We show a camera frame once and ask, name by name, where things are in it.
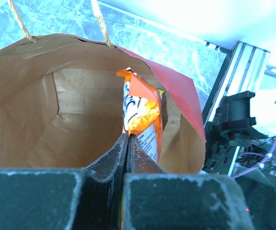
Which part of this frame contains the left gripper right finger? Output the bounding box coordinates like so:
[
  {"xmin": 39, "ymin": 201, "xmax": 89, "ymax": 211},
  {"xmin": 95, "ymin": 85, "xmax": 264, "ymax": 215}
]
[{"xmin": 122, "ymin": 136, "xmax": 254, "ymax": 230}]

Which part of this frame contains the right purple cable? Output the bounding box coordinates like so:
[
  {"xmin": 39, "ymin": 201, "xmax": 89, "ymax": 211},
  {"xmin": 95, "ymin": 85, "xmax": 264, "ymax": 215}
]
[{"xmin": 231, "ymin": 130, "xmax": 276, "ymax": 180}]

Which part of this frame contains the aluminium mounting rail frame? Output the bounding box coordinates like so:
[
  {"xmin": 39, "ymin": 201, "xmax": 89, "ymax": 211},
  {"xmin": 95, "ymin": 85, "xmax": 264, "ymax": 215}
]
[{"xmin": 203, "ymin": 41, "xmax": 276, "ymax": 178}]

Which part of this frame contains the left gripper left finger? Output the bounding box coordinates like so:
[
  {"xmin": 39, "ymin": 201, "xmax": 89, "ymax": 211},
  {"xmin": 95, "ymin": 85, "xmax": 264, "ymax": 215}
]
[{"xmin": 0, "ymin": 134, "xmax": 128, "ymax": 230}]

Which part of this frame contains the orange white Fox's candy packet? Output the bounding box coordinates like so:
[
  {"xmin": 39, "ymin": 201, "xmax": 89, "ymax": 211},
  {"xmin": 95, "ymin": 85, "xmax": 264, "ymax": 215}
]
[{"xmin": 116, "ymin": 68, "xmax": 164, "ymax": 162}]

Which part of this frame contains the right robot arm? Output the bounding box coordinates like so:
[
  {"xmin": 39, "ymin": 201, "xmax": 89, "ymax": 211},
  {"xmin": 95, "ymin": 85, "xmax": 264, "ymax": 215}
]
[{"xmin": 203, "ymin": 89, "xmax": 276, "ymax": 175}]

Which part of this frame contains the red brown paper bag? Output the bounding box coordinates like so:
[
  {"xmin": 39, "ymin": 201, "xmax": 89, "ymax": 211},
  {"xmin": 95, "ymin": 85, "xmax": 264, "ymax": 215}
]
[{"xmin": 0, "ymin": 0, "xmax": 206, "ymax": 173}]

